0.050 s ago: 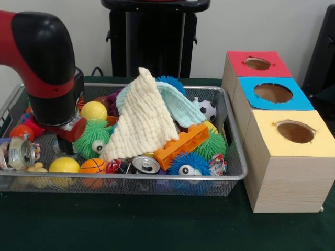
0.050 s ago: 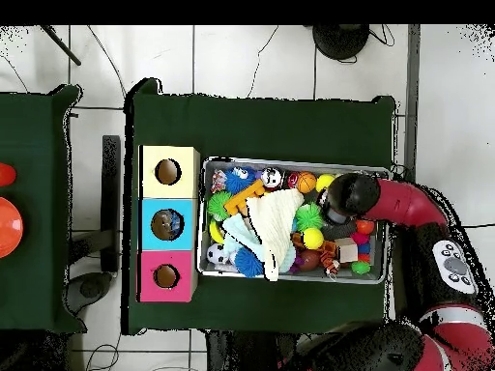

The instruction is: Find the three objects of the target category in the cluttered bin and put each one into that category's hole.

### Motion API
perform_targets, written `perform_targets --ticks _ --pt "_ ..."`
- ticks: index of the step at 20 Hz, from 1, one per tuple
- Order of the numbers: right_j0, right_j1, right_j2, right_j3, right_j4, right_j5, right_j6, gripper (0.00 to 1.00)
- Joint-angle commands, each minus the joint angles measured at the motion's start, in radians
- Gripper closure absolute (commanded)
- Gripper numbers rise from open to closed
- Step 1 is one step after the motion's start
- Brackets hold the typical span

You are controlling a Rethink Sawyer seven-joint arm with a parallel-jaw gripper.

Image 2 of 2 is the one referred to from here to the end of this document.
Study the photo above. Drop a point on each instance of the cream yellow knitted cloth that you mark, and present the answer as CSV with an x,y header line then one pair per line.
x,y
278,224

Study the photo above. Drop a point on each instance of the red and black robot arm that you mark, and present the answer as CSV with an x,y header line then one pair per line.
x,y
402,205

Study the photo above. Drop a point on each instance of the shallow clear mesh bin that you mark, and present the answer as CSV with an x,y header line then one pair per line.
x,y
232,272

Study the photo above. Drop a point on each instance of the wooden box with three holes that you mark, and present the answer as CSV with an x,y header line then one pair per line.
x,y
168,232

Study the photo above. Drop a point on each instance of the long orange toy brick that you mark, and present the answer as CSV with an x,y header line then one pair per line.
x,y
244,197

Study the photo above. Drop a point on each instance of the blue spiky ball with eyes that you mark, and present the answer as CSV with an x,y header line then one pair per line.
x,y
238,178

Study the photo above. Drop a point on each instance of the pale blue waffle cloth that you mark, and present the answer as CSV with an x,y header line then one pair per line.
x,y
240,232

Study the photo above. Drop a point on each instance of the black drink can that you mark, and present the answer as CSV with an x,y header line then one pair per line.
x,y
271,178

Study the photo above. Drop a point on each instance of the plain blue spiky ball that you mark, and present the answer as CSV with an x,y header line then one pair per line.
x,y
248,263

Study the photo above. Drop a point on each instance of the small soccer ball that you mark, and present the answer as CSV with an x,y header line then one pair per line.
x,y
217,254

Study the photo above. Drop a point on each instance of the light green spiky ball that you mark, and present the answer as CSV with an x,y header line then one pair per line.
x,y
309,216

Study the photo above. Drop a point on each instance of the small orange basketball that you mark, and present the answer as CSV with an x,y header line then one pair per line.
x,y
307,182

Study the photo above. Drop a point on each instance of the small brown football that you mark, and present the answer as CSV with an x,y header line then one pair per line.
x,y
309,260

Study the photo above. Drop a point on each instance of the striped orange tiger toy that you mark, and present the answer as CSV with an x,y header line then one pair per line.
x,y
329,261

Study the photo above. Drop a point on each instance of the plain wooden cube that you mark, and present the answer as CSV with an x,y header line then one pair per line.
x,y
346,250

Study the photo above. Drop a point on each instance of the black upright panel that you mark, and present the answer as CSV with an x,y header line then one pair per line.
x,y
111,201

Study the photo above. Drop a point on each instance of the grey round floor base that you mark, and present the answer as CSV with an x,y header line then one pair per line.
x,y
91,287

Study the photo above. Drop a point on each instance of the black round stand base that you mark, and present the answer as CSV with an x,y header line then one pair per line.
x,y
340,40

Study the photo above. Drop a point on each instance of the dark green side table cloth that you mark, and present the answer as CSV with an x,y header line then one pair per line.
x,y
39,294

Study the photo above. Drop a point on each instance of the orange disc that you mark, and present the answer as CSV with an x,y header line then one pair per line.
x,y
9,228

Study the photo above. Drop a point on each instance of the small red object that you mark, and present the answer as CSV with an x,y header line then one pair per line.
x,y
5,175

